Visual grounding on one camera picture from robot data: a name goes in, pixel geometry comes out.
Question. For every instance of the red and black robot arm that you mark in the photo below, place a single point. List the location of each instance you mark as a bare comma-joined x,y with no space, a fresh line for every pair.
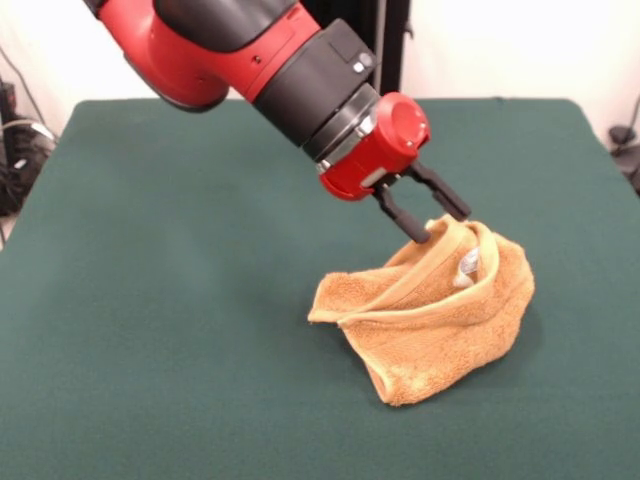
200,45

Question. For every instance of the dark green table cloth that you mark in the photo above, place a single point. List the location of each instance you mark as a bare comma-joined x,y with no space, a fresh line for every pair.
150,300

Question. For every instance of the orange terry towel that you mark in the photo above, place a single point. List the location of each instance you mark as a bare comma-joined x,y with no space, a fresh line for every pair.
430,340

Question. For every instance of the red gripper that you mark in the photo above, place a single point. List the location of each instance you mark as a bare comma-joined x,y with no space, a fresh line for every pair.
390,145

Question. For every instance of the black power strip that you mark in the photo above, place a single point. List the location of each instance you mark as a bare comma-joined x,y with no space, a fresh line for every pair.
8,95

